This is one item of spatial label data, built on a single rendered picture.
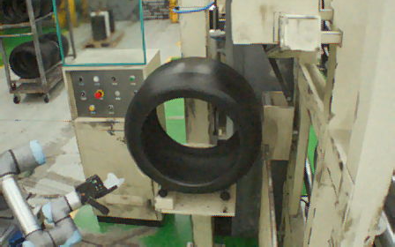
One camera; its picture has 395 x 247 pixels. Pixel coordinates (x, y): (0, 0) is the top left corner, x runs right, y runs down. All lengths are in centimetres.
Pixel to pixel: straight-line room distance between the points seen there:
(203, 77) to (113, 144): 121
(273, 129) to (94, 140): 124
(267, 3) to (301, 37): 15
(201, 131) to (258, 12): 97
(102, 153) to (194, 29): 118
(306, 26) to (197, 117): 101
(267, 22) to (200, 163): 95
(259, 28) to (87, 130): 165
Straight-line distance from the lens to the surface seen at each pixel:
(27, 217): 150
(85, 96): 239
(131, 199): 266
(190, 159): 179
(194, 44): 169
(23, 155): 162
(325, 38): 105
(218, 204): 171
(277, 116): 173
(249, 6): 102
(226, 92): 134
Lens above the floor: 190
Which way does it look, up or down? 25 degrees down
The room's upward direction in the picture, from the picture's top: 3 degrees counter-clockwise
